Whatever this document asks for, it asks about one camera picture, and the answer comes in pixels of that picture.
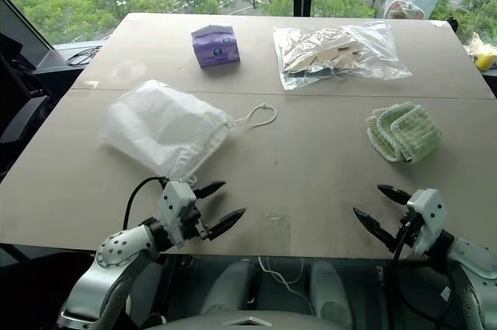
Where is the clear bag of cardboard pieces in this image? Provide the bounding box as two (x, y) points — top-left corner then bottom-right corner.
(273, 22), (413, 92)

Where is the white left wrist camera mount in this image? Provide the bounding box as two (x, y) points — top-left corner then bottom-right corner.
(158, 181), (198, 248)

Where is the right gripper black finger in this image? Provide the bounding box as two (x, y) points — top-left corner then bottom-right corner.
(377, 184), (412, 206)
(352, 207), (398, 252)

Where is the white drawstring bag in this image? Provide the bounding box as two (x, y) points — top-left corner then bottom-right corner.
(99, 79), (277, 186)

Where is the black equipment beside table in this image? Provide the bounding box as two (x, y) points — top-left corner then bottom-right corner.
(0, 33), (59, 175)

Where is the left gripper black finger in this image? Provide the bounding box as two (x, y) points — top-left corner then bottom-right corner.
(207, 207), (248, 241)
(193, 180), (228, 200)

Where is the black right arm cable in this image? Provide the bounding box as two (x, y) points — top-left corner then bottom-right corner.
(391, 223), (457, 330)

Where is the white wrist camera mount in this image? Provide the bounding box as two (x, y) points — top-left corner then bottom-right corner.
(158, 181), (198, 248)
(405, 189), (443, 255)

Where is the thin black cable loop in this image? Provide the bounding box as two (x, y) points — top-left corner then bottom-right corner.
(65, 45), (103, 67)

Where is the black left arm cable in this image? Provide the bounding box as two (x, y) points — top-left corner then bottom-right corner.
(122, 176), (170, 231)

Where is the thin white cable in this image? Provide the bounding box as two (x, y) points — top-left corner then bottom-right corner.
(257, 255), (315, 318)

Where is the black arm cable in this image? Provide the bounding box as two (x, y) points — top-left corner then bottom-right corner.
(391, 223), (457, 330)
(122, 176), (170, 231)

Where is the grey rounded shape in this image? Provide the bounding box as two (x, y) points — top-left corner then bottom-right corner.
(310, 259), (354, 327)
(201, 259), (259, 315)

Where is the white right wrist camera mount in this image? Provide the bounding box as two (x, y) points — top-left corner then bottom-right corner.
(405, 189), (443, 255)

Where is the green knitted cloth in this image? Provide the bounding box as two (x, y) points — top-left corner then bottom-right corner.
(366, 101), (443, 163)

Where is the purple tissue pack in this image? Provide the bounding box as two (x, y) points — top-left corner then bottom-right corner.
(189, 23), (242, 70)

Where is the yellow object in plastic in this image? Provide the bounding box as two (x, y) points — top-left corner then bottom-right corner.
(467, 33), (497, 71)

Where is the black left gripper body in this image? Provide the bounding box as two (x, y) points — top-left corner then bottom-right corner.
(182, 200), (214, 244)

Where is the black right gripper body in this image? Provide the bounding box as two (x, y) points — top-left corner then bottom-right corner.
(388, 200), (419, 254)

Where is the clear zip bag at window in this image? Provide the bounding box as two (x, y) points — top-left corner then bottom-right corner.
(384, 0), (444, 20)

